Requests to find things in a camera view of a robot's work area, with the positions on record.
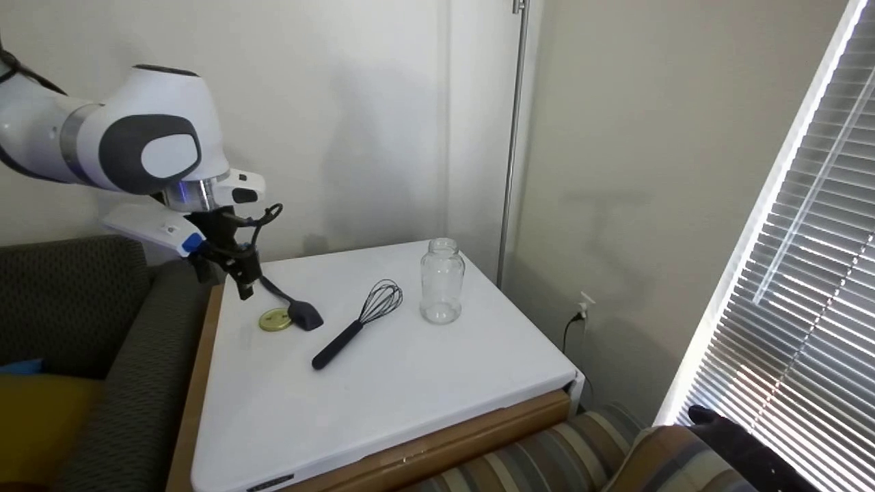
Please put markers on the gold metal jar lid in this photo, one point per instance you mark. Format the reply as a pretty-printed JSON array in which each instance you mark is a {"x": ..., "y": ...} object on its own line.
[{"x": 273, "y": 320}]

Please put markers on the white plastic board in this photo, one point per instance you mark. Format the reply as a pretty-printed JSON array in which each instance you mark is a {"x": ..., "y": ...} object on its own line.
[{"x": 384, "y": 372}]

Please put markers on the small blue item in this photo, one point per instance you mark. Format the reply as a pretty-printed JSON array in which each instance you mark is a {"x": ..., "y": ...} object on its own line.
[{"x": 16, "y": 368}]

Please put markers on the clear glass jar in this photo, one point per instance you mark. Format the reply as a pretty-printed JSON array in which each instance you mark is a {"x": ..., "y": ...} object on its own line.
[{"x": 444, "y": 282}]

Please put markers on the grey fabric armchair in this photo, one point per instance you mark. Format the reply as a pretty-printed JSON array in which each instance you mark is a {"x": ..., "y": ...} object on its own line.
[{"x": 83, "y": 310}]

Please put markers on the black plastic spoon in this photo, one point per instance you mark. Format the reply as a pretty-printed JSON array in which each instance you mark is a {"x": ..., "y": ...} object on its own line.
[{"x": 305, "y": 316}]

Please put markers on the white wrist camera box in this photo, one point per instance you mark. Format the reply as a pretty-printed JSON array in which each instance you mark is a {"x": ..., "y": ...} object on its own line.
[{"x": 153, "y": 232}]

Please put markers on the wooden table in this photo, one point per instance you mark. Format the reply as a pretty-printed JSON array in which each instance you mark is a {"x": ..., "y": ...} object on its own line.
[{"x": 455, "y": 446}]

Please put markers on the white wall outlet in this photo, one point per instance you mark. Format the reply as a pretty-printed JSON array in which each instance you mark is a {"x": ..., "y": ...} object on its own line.
[{"x": 582, "y": 301}]

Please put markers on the white window blinds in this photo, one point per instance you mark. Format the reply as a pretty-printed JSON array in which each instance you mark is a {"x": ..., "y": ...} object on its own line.
[{"x": 801, "y": 301}]

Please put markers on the white vertical wall pipe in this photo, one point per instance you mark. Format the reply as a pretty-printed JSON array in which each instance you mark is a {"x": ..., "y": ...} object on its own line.
[{"x": 512, "y": 139}]

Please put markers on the striped sofa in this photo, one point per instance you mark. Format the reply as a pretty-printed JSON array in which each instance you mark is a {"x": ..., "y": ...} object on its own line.
[{"x": 564, "y": 456}]

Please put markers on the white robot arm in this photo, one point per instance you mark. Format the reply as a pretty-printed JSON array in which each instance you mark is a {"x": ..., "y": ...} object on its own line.
[{"x": 110, "y": 139}]

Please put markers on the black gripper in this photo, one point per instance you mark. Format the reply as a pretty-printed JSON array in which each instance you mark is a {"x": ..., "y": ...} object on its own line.
[{"x": 218, "y": 238}]

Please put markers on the yellow cushion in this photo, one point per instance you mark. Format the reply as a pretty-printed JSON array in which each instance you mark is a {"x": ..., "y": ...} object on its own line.
[{"x": 42, "y": 426}]

